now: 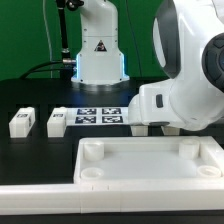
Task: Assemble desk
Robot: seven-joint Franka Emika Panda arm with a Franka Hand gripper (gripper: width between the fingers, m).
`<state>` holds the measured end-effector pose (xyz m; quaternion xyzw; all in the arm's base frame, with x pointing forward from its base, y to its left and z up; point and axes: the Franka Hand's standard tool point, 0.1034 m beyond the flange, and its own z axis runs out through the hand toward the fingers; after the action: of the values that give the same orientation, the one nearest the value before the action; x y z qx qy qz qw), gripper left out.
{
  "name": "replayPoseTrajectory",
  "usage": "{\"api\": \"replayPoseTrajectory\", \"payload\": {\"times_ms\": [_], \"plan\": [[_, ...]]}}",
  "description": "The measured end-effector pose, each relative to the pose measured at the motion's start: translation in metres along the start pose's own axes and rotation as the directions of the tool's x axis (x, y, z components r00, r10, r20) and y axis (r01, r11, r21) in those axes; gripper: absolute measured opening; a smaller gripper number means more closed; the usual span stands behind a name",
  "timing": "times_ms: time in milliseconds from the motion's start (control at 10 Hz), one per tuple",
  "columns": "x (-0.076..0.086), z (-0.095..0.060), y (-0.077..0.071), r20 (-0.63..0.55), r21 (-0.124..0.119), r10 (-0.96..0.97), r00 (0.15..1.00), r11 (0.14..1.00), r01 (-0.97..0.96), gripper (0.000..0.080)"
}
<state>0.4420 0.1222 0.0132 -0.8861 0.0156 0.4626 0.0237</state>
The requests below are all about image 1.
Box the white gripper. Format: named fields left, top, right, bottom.
left=128, top=82, right=185, bottom=128

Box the white desk top tray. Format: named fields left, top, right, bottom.
left=74, top=136, right=224, bottom=183

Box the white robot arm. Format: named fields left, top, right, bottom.
left=71, top=0, right=224, bottom=131

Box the fiducial marker sheet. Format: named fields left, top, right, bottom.
left=66, top=107, right=128, bottom=126

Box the black cable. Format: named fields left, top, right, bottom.
left=19, top=58, right=77, bottom=80

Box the white L-shaped fence wall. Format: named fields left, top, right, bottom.
left=0, top=182, right=224, bottom=215

